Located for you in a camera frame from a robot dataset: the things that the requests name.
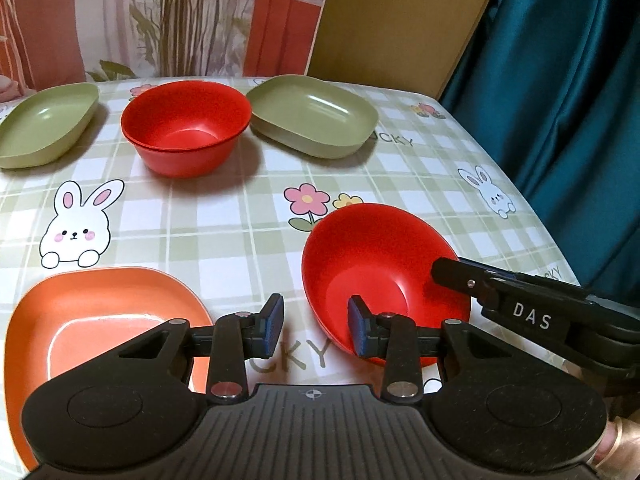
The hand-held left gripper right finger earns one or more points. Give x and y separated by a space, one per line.
357 327

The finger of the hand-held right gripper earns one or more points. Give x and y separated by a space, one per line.
457 280
525 277

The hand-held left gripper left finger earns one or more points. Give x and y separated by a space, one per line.
274 325

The red bowl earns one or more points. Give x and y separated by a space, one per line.
190 162
185 110
360 260

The orange plate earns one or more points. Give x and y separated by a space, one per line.
75 320

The green plate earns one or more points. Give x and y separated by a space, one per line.
310 110
45 120

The person's right hand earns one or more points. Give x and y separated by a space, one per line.
620 440

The checked rabbit print tablecloth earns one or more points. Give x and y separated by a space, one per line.
225 220

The teal curtain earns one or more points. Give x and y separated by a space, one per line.
575 85

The brown board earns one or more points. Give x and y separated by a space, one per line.
400 20

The printed plant backdrop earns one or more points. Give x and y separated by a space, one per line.
200 20

